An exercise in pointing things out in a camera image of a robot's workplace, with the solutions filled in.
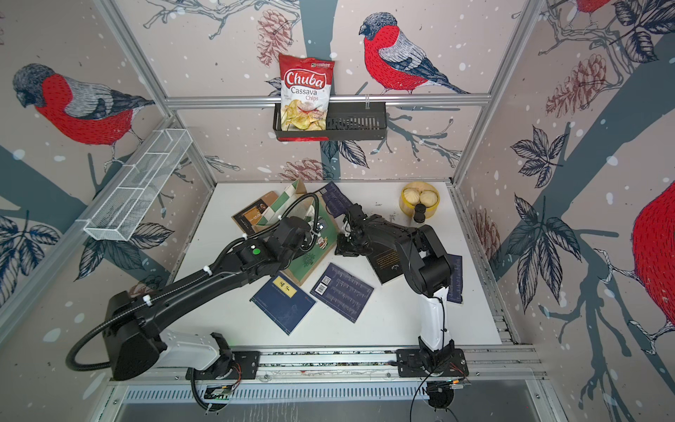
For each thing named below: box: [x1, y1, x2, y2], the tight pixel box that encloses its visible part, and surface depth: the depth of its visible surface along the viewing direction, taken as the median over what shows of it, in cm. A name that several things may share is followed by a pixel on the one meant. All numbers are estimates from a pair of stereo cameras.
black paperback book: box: [366, 240, 405, 284], surface depth 94 cm
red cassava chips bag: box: [277, 53, 335, 142], surface depth 86 cm
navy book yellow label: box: [248, 271, 317, 336], surface depth 87 cm
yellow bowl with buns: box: [399, 181, 441, 219], surface depth 110 cm
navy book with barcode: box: [309, 262, 375, 324], surface depth 89 cm
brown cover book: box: [231, 190, 279, 237], surface depth 109 cm
